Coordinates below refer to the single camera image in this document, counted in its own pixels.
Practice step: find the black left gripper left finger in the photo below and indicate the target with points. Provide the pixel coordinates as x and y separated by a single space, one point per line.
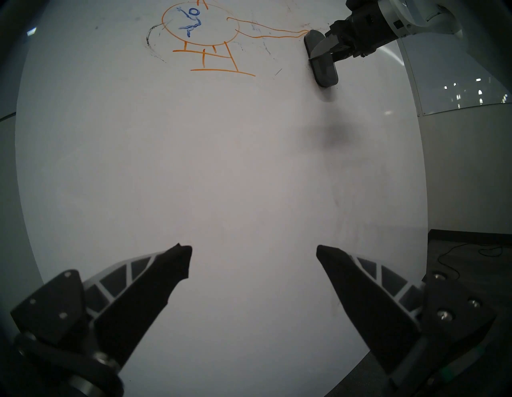
136 304

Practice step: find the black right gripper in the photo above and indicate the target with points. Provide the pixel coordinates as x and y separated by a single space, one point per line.
368 32

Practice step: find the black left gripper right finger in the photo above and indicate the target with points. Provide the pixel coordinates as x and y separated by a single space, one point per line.
368 304

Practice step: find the dark grey whiteboard eraser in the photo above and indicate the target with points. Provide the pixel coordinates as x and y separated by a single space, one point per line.
326 74

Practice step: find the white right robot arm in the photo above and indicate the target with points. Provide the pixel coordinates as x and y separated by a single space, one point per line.
416 16

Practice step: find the large white whiteboard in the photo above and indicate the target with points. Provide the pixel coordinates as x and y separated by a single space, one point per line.
240 160

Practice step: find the plain glass wall panel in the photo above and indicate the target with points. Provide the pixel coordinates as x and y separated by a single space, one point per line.
460 88

